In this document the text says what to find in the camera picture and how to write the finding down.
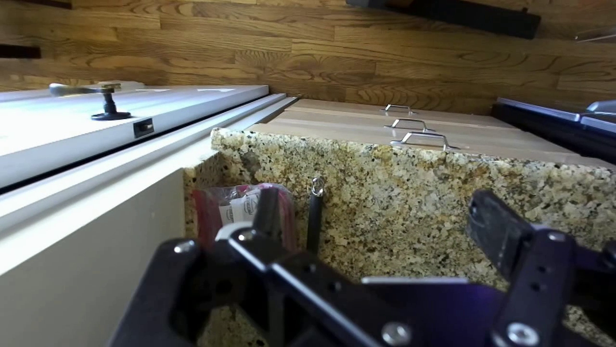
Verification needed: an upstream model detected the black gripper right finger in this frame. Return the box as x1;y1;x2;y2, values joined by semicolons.
468;188;578;347

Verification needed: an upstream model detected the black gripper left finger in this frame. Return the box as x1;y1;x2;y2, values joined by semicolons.
106;183;297;347

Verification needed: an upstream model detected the white room door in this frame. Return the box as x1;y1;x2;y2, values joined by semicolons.
0;82;272;192

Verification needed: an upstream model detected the clear plastic food bag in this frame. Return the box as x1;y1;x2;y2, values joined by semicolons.
191;181;299;250

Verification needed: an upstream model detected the granite countertop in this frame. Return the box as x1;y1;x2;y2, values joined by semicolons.
253;96;614;171

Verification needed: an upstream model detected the black handled kitchen tool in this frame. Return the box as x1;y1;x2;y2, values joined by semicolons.
306;179;328;256

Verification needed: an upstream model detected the thin wire rack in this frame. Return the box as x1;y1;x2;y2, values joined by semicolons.
399;129;462;154

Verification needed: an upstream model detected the dark lever door handle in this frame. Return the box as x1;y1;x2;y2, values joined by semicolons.
49;80;135;123

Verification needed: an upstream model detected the metal drawer handle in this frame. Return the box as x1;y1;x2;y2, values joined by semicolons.
389;115;430;134
383;102;414;117

